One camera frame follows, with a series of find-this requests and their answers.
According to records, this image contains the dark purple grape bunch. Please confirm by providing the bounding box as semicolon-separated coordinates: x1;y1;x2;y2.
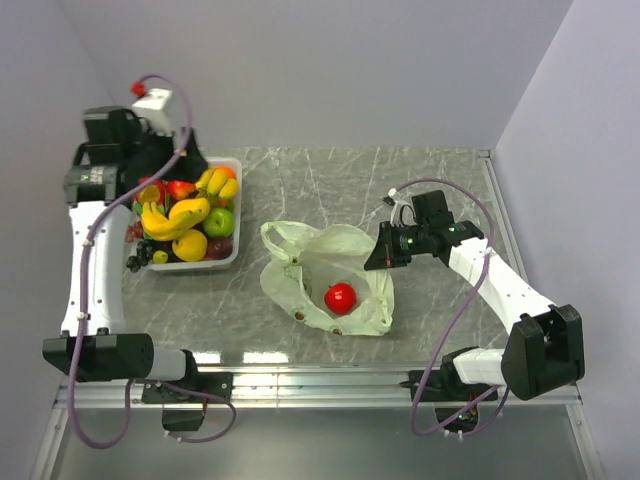
125;240;155;273

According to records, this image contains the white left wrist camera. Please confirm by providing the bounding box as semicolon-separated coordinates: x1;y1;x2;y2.
131;88;174;135

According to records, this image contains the green fake apple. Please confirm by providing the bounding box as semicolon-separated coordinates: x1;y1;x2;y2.
202;207;235;238

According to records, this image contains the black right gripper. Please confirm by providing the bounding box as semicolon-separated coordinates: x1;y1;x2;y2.
365;220;431;270

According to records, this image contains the yellow fake lemon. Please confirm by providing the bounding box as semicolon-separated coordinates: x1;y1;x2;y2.
172;229;208;262

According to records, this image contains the aluminium mounting rail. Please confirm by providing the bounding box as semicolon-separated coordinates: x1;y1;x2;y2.
75;364;582;409

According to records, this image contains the red fake strawberry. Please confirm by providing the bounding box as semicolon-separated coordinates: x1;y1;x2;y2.
166;180;197;201

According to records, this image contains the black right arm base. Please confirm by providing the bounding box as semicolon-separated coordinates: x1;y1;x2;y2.
420;369;498;434

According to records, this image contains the orange fake tangerine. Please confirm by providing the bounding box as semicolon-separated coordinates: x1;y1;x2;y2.
216;166;236;179

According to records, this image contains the shiny red fake apple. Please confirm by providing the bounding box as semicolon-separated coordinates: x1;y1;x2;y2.
324;282;358;316

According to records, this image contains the white plastic fruit bin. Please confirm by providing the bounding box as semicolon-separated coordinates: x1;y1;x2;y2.
126;157;242;273

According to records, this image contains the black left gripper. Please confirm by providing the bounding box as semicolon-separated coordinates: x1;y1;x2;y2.
123;119;209;184

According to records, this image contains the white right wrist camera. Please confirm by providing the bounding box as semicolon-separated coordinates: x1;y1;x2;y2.
383;188;415;227

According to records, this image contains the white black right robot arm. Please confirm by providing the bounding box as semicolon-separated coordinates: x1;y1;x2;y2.
364;190;585;400

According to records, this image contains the small green fake grape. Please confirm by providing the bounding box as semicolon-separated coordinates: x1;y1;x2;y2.
152;250;169;264

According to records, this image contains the pink fake dragon fruit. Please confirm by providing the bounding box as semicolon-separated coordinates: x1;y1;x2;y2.
132;180;169;214

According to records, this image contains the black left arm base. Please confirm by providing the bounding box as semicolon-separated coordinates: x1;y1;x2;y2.
141;372;234;434

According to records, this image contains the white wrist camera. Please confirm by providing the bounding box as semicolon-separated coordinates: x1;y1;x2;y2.
131;88;174;135
383;188;415;227

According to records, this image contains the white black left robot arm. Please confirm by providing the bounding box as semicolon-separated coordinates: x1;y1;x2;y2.
42;106;205;402

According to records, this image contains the red fake grape bunch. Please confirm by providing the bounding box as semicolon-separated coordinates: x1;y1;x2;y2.
125;222;144;243

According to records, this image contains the dark red fake plum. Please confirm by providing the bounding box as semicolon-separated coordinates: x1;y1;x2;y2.
207;237;233;260

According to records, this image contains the pale green avocado plastic bag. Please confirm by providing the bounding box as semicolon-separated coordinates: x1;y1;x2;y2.
260;221;395;336

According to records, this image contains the small yellow banana bunch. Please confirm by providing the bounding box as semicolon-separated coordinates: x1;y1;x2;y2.
195;167;240;200

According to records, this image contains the large yellow banana bunch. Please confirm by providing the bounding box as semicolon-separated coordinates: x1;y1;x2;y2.
141;198;210;241

